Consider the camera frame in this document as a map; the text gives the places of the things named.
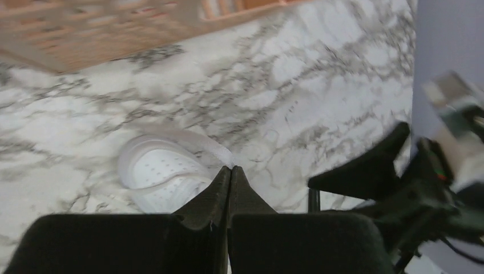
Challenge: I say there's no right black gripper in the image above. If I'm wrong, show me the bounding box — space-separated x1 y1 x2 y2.
308 122 483 265

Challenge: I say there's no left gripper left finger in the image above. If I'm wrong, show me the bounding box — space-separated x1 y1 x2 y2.
5 167 231 273

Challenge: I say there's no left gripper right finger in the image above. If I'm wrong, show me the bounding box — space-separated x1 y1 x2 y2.
228 166 394 273

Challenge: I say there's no white sneaker shoe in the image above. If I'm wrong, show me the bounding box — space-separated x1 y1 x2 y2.
118 130 236 213

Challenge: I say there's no orange plastic file organizer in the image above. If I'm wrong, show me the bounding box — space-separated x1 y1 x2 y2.
1 0 295 74

